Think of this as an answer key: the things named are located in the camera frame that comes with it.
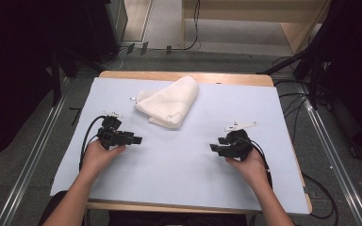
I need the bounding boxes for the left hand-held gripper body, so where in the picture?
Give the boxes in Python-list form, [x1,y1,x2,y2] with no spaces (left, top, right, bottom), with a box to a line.
[96,110,130,151]

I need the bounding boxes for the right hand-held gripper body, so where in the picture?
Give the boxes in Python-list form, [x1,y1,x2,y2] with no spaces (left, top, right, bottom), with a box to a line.
[223,121,258,162]

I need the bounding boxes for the white mesh laundry bag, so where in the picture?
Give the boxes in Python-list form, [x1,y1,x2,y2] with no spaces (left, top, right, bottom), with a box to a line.
[129,75,200,130]

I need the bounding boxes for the person's left hand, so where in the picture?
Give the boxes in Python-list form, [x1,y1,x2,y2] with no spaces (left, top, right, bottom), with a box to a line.
[80,139,127,181]

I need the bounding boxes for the person's right hand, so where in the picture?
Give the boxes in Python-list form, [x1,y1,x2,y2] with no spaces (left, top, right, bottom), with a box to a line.
[225,149,270,190]

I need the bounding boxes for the light blue table mat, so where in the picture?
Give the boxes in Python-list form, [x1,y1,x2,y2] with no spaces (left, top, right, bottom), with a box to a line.
[50,76,311,216]

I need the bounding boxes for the wooden table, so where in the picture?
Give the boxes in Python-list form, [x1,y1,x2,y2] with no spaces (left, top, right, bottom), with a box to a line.
[85,70,313,218]

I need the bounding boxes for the black stand leg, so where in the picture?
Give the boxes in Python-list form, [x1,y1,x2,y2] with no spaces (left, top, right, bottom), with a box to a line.
[50,50,63,107]

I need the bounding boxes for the person's dark clothing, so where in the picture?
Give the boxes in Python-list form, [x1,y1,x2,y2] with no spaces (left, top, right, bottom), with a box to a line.
[37,190,258,226]

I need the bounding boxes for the black stand legs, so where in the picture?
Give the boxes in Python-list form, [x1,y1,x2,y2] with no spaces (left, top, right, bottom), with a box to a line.
[256,43,334,111]

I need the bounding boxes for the dark cabinet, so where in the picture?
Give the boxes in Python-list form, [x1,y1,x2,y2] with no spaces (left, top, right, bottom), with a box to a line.
[105,0,129,49]

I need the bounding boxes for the black curtain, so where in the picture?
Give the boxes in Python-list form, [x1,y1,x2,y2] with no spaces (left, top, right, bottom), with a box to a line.
[295,0,362,163]
[0,0,121,169]

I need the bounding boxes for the light wooden bench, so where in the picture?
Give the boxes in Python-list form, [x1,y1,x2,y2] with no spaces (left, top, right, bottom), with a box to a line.
[181,0,332,55]

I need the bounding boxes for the left hand-held gripper cable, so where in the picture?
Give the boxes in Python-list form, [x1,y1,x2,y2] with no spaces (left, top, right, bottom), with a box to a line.
[78,115,108,172]

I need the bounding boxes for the hand-held gripper cable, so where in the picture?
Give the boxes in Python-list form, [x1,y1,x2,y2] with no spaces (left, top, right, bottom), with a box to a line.
[246,137,274,190]
[78,115,108,172]

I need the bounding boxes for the right hand-held gripper cable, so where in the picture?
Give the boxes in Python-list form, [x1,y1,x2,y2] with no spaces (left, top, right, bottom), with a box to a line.
[246,137,274,190]

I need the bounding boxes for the black floor cables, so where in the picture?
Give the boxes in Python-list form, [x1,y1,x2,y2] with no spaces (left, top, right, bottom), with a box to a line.
[271,56,310,145]

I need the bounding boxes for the white floor cable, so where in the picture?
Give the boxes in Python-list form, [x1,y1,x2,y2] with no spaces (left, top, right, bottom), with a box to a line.
[100,46,129,72]

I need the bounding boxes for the metal floor rail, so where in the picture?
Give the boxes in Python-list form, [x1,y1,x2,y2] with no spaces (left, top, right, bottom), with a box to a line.
[0,93,70,226]
[296,83,362,226]

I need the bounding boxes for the black looped floor cable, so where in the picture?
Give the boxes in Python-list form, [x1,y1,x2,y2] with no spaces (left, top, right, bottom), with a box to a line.
[301,171,339,226]

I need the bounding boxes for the black hanging cable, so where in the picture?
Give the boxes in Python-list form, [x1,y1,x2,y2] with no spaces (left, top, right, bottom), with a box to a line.
[152,0,202,52]

